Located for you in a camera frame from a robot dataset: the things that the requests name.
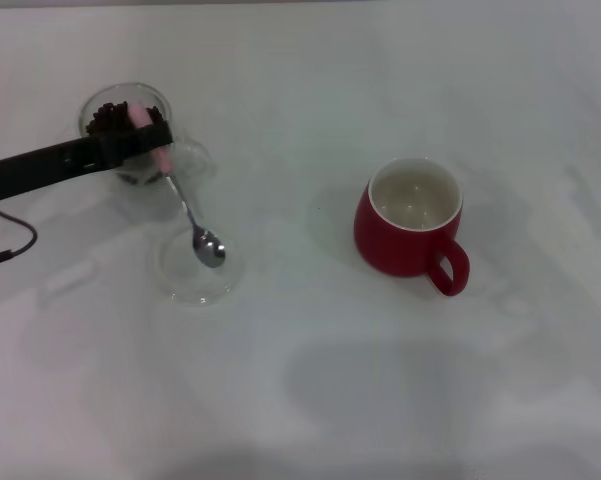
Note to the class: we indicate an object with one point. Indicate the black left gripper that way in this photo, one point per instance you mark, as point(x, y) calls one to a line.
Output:
point(35, 170)

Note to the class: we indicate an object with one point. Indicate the clear glass saucer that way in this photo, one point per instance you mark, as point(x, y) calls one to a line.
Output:
point(195, 285)

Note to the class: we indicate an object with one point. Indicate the red mug white inside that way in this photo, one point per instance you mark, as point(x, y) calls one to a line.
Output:
point(390, 245)

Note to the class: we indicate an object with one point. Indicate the dark coffee beans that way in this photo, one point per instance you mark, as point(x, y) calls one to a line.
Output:
point(107, 117)

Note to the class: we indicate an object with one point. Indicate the clear double-walled glass cup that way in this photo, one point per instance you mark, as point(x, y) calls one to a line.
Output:
point(195, 157)

